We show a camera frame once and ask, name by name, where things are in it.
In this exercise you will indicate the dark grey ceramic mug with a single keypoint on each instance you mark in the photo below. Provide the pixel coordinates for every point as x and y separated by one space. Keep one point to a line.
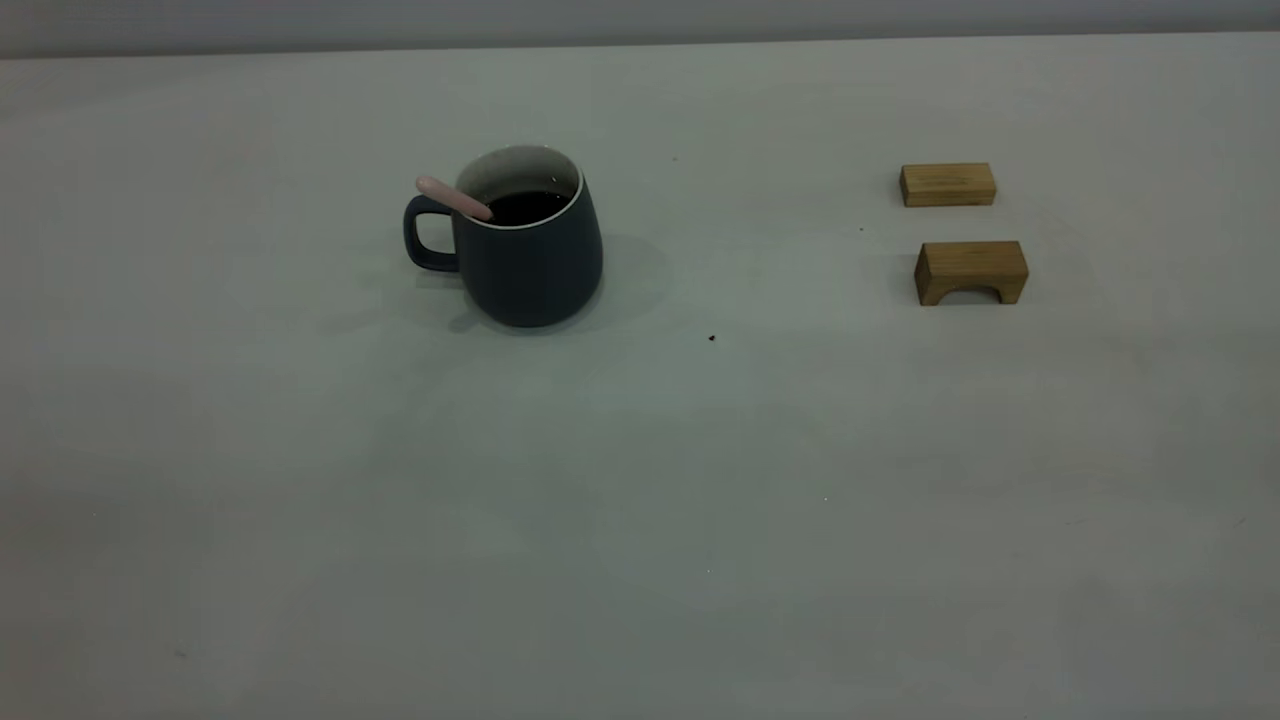
530 270

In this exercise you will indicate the arched wooden block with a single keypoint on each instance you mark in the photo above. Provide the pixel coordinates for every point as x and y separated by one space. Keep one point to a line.
970 262

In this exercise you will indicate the flat rectangular wooden block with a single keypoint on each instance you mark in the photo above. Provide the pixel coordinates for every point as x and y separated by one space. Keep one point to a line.
948 185

